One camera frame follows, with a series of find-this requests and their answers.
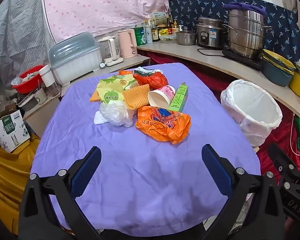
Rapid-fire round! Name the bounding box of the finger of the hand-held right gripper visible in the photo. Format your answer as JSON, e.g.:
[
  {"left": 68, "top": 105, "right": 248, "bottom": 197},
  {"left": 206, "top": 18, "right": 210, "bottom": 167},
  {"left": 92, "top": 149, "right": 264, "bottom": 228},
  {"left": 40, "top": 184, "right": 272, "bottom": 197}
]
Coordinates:
[{"left": 267, "top": 142, "right": 300, "bottom": 183}]

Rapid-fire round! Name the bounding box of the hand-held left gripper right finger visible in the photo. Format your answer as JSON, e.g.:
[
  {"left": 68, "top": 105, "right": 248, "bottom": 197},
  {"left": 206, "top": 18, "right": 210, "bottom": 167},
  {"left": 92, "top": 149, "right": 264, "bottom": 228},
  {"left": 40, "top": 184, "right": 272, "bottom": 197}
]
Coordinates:
[{"left": 201, "top": 144, "right": 288, "bottom": 240}]

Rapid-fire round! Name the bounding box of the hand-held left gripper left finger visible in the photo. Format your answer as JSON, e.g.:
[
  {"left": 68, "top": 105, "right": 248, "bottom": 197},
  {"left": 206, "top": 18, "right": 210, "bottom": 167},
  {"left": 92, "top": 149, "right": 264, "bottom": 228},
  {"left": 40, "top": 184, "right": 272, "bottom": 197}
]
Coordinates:
[{"left": 18, "top": 146, "right": 108, "bottom": 240}]

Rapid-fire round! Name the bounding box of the white lined trash bin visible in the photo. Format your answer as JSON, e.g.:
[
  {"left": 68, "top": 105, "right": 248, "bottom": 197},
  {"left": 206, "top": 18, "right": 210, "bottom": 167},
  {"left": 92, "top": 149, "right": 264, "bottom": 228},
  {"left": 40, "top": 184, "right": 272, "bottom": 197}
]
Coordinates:
[{"left": 220, "top": 79, "right": 283, "bottom": 148}]

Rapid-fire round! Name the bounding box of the clear plastic bag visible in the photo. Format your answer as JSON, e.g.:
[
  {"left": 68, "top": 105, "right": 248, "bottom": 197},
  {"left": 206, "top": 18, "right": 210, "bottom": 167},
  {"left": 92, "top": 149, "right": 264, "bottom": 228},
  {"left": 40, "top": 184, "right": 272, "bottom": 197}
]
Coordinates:
[{"left": 99, "top": 100, "right": 134, "bottom": 127}]

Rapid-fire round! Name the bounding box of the orange plastic bag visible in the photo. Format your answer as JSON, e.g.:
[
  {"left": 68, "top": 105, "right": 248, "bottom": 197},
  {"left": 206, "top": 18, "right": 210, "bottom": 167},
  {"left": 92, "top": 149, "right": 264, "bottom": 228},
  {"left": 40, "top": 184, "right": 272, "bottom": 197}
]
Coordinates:
[{"left": 136, "top": 106, "right": 191, "bottom": 145}]

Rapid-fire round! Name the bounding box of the green cardboard box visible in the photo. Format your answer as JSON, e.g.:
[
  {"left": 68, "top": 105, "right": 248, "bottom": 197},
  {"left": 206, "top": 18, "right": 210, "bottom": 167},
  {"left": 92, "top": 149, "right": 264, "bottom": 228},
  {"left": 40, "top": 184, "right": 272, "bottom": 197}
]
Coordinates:
[{"left": 169, "top": 82, "right": 189, "bottom": 113}]

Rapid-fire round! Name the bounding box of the yellow green printed bag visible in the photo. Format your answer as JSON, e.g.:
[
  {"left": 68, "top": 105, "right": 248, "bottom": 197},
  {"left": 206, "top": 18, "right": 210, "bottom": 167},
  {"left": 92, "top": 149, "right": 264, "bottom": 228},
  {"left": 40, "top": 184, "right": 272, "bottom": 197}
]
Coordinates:
[{"left": 96, "top": 74, "right": 138, "bottom": 104}]

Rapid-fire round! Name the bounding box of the large orange foam net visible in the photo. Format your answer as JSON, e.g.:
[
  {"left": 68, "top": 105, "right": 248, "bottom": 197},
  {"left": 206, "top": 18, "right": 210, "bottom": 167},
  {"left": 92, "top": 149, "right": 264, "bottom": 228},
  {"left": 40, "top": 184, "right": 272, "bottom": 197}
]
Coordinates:
[{"left": 123, "top": 84, "right": 150, "bottom": 110}]

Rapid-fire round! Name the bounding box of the pink paper cup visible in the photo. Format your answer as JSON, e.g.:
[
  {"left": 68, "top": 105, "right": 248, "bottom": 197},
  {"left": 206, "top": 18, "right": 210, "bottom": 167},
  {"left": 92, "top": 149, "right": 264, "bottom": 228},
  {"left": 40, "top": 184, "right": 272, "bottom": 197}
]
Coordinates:
[{"left": 147, "top": 85, "right": 176, "bottom": 108}]

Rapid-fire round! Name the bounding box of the red plastic bag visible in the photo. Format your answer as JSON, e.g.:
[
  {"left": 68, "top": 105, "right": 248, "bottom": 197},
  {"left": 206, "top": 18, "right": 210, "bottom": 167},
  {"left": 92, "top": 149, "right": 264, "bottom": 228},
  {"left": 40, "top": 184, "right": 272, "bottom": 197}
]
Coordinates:
[{"left": 133, "top": 71, "right": 169, "bottom": 90}]

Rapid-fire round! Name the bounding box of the white tissue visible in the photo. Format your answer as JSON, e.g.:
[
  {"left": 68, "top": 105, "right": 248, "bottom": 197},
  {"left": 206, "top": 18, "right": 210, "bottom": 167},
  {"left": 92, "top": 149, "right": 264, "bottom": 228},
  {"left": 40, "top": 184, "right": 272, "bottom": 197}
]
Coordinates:
[{"left": 94, "top": 110, "right": 109, "bottom": 125}]

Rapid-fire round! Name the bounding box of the purple tablecloth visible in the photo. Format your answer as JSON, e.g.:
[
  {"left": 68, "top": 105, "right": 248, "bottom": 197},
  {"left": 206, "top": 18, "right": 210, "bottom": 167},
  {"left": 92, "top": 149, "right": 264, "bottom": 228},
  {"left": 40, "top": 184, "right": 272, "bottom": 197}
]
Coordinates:
[{"left": 30, "top": 62, "right": 262, "bottom": 230}]

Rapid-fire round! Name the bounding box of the yellow pot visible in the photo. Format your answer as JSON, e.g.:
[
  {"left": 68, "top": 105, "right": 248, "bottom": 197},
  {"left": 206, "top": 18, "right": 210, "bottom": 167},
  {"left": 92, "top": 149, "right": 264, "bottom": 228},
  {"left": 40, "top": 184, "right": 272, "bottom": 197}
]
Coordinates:
[{"left": 289, "top": 71, "right": 300, "bottom": 99}]

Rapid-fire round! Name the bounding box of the yellow cloth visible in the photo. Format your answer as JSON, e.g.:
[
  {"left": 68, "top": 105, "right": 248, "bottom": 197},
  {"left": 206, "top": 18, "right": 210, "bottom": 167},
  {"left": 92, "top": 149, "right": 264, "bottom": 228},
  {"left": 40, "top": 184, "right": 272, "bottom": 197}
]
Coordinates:
[{"left": 0, "top": 132, "right": 40, "bottom": 235}]

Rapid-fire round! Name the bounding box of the printed cardboard box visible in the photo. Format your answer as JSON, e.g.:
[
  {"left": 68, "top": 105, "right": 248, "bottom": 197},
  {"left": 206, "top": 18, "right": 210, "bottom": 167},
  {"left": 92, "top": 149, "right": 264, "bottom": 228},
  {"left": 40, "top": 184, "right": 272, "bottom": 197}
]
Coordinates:
[{"left": 0, "top": 109, "right": 31, "bottom": 153}]

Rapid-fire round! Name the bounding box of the grey cup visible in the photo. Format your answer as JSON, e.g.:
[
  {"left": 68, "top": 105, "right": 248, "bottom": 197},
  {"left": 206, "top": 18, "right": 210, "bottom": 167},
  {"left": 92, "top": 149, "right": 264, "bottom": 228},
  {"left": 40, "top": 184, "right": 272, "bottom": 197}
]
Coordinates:
[{"left": 34, "top": 87, "right": 48, "bottom": 105}]

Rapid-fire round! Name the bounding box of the red cloth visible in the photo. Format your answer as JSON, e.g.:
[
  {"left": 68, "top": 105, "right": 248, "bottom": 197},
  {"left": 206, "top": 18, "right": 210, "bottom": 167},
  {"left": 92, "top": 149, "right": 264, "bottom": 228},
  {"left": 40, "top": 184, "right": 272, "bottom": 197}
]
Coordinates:
[{"left": 150, "top": 52, "right": 300, "bottom": 175}]

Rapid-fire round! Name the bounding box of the yellow rimmed bowl stack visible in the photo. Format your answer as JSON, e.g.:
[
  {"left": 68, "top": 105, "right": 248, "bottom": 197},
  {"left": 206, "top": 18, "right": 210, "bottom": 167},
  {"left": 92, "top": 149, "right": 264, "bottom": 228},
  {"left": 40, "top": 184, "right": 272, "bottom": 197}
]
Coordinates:
[{"left": 262, "top": 49, "right": 296, "bottom": 72}]

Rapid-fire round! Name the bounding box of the white cup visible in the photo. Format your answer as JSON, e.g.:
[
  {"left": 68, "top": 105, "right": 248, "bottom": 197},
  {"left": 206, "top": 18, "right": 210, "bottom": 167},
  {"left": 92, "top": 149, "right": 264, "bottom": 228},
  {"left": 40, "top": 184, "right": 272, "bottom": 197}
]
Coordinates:
[{"left": 39, "top": 64, "right": 56, "bottom": 87}]

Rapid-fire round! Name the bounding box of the red basin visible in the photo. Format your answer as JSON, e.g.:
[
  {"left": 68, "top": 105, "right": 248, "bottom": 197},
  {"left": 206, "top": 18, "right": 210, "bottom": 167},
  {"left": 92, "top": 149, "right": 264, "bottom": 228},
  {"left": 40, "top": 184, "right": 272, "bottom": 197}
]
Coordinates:
[{"left": 12, "top": 65, "right": 45, "bottom": 94}]

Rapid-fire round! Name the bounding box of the black induction cooker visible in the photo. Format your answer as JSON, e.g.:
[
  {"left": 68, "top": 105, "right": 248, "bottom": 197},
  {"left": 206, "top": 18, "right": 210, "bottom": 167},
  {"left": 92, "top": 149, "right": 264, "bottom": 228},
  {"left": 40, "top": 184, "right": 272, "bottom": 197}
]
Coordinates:
[{"left": 222, "top": 48, "right": 263, "bottom": 71}]

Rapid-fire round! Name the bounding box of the dish drainer with grey lid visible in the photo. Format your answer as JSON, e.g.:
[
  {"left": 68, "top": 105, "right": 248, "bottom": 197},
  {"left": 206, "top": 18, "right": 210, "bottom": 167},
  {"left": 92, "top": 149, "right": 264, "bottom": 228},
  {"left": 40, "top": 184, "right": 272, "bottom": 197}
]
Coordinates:
[{"left": 48, "top": 32, "right": 103, "bottom": 85}]

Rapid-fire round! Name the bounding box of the wooden counter shelf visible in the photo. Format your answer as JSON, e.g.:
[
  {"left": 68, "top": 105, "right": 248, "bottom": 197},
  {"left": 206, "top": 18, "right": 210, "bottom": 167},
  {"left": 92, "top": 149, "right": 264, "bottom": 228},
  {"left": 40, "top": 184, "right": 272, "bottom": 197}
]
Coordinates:
[{"left": 136, "top": 41, "right": 300, "bottom": 122}]

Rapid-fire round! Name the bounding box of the white side table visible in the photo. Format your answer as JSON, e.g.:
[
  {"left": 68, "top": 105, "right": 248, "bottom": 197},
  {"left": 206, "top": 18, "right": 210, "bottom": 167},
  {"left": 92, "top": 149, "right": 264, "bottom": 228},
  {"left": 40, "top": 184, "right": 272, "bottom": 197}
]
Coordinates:
[{"left": 61, "top": 54, "right": 150, "bottom": 95}]

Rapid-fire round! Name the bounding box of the white glass kettle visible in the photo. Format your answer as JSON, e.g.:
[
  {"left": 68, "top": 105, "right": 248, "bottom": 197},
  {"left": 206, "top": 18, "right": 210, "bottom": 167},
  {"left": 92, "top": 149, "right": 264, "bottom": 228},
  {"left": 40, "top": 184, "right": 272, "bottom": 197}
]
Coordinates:
[{"left": 97, "top": 35, "right": 124, "bottom": 67}]

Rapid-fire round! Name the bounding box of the steel steamer pot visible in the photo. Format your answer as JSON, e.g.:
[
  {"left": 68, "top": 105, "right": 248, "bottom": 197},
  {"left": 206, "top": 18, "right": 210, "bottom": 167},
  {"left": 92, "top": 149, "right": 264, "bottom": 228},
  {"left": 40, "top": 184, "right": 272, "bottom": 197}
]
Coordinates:
[{"left": 222, "top": 9, "right": 274, "bottom": 60}]

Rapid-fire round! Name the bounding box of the pink electric kettle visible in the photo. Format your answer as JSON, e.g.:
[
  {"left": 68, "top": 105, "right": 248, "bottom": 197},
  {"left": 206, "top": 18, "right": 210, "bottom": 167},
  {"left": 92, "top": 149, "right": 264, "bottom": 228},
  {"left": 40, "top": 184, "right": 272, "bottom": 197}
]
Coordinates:
[{"left": 117, "top": 29, "right": 138, "bottom": 59}]

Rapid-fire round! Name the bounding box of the small steel pot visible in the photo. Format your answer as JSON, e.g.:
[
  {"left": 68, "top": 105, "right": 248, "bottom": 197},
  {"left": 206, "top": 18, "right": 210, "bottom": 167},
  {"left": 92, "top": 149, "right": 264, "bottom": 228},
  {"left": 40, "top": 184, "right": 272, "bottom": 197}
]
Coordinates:
[{"left": 175, "top": 29, "right": 197, "bottom": 46}]

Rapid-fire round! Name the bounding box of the steel rice cooker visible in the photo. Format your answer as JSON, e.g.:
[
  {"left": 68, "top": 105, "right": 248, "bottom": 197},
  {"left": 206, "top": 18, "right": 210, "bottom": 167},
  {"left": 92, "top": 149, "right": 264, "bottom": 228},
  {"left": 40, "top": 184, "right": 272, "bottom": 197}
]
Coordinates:
[{"left": 195, "top": 17, "right": 228, "bottom": 49}]

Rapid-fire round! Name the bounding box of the clear food container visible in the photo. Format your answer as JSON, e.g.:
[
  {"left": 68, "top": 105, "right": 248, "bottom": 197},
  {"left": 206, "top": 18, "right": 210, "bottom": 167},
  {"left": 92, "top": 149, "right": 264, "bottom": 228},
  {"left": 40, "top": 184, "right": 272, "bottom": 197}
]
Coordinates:
[{"left": 159, "top": 34, "right": 177, "bottom": 43}]

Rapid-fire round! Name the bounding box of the dark sauce bottle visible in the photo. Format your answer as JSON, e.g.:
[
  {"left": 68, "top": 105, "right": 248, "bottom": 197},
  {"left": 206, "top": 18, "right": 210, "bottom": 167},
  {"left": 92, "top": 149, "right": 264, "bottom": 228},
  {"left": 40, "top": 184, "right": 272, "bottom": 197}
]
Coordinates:
[{"left": 151, "top": 21, "right": 160, "bottom": 42}]

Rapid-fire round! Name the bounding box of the grey patterned cloth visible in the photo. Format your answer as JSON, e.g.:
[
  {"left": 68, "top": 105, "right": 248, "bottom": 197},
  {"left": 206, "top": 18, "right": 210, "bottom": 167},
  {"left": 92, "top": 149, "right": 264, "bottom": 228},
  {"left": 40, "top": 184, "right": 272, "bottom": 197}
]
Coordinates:
[{"left": 0, "top": 0, "right": 55, "bottom": 80}]

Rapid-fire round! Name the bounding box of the purple cloth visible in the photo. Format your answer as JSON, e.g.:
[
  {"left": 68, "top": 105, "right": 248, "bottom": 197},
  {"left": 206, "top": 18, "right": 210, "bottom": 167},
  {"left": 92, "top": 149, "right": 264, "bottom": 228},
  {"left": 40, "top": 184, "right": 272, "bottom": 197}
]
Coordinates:
[{"left": 222, "top": 2, "right": 267, "bottom": 15}]

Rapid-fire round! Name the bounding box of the white green carton box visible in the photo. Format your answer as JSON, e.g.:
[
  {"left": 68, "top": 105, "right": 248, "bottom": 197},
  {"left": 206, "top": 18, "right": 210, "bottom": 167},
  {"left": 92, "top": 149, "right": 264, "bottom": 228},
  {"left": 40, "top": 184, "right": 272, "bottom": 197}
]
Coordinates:
[{"left": 150, "top": 12, "right": 167, "bottom": 25}]

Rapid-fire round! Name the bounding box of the navy printed cloth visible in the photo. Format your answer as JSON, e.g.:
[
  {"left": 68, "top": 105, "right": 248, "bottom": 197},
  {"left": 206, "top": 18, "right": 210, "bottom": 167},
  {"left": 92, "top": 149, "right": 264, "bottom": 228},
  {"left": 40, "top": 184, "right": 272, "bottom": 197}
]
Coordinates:
[{"left": 168, "top": 0, "right": 300, "bottom": 63}]

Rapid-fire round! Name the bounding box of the pink dotted cloth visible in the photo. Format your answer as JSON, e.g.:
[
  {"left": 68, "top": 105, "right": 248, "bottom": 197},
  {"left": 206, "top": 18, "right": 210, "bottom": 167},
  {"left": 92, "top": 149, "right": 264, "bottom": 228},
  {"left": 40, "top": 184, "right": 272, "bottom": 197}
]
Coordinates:
[{"left": 41, "top": 0, "right": 178, "bottom": 44}]

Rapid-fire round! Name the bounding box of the white cable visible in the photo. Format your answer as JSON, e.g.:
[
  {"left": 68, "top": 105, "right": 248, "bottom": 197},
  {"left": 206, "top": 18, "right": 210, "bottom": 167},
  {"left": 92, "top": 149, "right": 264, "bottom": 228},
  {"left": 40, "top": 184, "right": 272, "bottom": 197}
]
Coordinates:
[{"left": 289, "top": 112, "right": 300, "bottom": 157}]

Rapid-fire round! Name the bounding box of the black power cable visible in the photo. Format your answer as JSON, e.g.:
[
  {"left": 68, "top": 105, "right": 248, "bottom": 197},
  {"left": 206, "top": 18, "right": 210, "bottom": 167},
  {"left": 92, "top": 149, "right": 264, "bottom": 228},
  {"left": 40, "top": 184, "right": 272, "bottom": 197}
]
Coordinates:
[{"left": 197, "top": 47, "right": 224, "bottom": 56}]

